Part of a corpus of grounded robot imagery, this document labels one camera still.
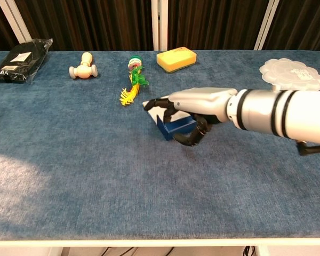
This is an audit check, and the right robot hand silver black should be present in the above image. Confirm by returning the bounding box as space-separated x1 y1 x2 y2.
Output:
145 87 238 147

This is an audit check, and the blue glasses case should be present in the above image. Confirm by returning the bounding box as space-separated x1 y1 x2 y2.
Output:
141 95 198 141

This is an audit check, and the clear flower-shaped plastic box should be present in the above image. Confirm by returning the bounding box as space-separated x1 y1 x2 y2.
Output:
259 58 320 92

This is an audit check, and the yellow sponge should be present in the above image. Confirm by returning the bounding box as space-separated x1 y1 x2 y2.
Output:
156 46 197 74

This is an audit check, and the green yellow feather toy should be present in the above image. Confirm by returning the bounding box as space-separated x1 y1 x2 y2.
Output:
119 55 150 107

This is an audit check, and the blue carpet table cover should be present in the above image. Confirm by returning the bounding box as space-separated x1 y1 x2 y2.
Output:
0 50 320 241

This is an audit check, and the wooden roller massager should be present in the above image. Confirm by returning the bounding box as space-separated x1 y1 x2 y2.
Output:
68 52 99 80

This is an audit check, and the black pleated curtain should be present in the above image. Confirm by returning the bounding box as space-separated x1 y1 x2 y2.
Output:
0 0 320 52

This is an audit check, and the black garment in plastic bag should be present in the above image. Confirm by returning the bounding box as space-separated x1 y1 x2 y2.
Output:
0 38 54 85

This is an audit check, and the white frame post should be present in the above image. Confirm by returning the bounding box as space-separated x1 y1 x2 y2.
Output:
151 0 169 51
0 0 33 44
253 0 280 51

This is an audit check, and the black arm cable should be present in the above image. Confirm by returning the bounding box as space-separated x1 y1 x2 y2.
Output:
295 140 320 156

